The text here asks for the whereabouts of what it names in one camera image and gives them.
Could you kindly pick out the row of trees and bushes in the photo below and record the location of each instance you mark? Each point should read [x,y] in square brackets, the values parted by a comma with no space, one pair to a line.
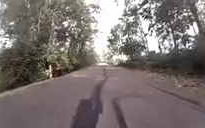
[40,43]
[176,40]

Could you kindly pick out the dirt verge with leaves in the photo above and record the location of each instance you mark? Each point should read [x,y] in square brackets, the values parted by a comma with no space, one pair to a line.
[10,90]
[186,81]

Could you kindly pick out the pale post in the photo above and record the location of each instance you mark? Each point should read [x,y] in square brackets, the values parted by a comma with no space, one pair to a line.
[50,71]

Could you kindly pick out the grey asphalt road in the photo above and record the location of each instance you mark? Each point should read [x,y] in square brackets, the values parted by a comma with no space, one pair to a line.
[130,90]

